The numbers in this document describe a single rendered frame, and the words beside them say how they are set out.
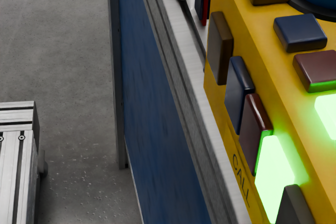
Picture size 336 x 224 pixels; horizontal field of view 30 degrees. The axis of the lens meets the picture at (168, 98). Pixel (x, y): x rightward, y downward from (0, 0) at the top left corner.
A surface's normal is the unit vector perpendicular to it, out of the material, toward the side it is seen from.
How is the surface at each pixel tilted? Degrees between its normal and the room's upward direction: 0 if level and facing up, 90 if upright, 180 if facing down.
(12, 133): 0
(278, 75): 23
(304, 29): 0
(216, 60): 90
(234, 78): 90
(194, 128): 90
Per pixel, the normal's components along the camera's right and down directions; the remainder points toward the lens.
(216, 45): -0.98, 0.13
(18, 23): 0.02, -0.71
